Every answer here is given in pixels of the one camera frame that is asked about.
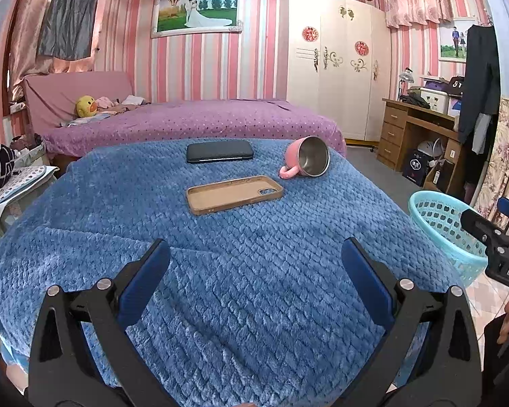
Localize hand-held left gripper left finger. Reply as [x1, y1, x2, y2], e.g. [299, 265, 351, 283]
[27, 238, 172, 407]

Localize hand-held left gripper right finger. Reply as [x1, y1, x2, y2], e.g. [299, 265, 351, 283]
[341, 237, 482, 407]

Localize light blue plastic basket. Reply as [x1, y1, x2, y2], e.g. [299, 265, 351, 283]
[408, 190, 491, 288]

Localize person's right hand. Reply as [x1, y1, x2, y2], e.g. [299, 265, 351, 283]
[496, 292, 509, 345]

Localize brown cardboard box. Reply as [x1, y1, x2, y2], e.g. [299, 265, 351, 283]
[423, 158, 455, 194]

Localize black paper bag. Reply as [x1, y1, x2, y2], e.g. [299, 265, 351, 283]
[401, 149, 434, 187]

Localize white small fan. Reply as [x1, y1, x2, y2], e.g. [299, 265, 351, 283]
[415, 138, 444, 158]

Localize blue fleece blanket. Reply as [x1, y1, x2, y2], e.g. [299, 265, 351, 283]
[0, 137, 470, 407]

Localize tan phone case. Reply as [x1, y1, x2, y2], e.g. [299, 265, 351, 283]
[185, 175, 284, 216]

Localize dark hanging clothes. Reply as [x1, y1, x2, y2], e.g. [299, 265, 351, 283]
[457, 24, 502, 156]

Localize wooden desk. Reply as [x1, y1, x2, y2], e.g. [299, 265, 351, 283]
[377, 98, 470, 196]

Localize pink steel mug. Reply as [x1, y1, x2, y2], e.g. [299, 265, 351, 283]
[279, 136, 331, 180]

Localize white storage box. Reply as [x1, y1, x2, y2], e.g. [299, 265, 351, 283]
[419, 86, 451, 113]

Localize dark cloth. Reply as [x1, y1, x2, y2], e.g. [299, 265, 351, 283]
[398, 95, 432, 110]

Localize white perforated plastic basket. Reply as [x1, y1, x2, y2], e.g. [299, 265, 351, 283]
[0, 165, 60, 226]

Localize purple dotted bed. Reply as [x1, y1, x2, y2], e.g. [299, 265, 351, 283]
[40, 99, 348, 167]

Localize desk lamp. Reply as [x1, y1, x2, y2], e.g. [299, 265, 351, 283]
[396, 67, 415, 101]

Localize yellow duck plush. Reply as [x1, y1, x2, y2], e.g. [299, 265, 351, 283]
[75, 95, 98, 118]

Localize white wardrobe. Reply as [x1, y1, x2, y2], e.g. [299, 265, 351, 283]
[286, 0, 392, 143]

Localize pink covered headboard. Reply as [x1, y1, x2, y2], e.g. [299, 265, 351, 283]
[22, 71, 135, 137]

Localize pink floral valance curtain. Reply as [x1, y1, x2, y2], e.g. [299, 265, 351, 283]
[383, 0, 453, 28]

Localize framed wedding picture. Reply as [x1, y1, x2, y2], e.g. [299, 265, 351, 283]
[150, 0, 244, 39]

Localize pink satin curtain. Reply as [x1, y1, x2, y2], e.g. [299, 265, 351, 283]
[7, 0, 130, 103]

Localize grey curtain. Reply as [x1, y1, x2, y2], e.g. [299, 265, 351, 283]
[37, 0, 107, 60]

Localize small couple wall poster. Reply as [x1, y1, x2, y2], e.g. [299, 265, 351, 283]
[438, 19, 476, 64]

